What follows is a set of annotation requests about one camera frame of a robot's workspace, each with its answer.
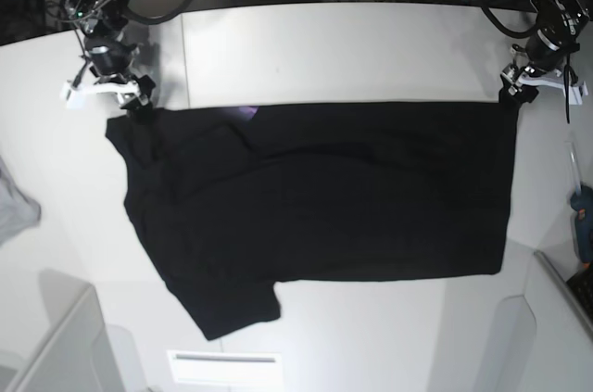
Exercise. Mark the white left bin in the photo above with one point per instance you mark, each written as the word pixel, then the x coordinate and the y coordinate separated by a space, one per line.
pixel 54 337

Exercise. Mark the black keyboard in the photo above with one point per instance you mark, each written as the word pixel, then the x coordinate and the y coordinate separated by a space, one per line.
pixel 581 285

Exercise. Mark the black T-shirt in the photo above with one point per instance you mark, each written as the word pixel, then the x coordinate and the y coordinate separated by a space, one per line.
pixel 228 205

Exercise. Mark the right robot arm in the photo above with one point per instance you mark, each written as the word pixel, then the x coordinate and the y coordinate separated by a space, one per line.
pixel 108 18

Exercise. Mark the blue glue gun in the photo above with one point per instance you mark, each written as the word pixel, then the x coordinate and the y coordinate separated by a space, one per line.
pixel 580 202

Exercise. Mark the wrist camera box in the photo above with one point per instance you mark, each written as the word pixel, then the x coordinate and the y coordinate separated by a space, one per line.
pixel 577 93
pixel 73 98

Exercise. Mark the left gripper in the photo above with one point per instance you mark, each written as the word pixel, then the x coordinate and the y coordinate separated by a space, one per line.
pixel 540 63

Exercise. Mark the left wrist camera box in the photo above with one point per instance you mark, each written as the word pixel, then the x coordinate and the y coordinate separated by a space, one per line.
pixel 577 93

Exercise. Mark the grey cloth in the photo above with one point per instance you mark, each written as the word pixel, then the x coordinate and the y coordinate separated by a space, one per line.
pixel 18 211

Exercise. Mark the white right bin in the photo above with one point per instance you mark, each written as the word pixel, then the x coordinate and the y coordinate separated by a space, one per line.
pixel 540 340

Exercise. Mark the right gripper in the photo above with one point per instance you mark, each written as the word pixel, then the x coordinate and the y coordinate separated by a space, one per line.
pixel 107 70

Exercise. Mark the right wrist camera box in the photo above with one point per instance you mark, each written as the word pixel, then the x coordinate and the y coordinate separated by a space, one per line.
pixel 73 98

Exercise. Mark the white bin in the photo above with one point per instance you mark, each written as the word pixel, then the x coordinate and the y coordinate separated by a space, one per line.
pixel 54 337
pixel 540 340

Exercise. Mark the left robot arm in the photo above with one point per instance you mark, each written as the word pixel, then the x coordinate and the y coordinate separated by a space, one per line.
pixel 561 21

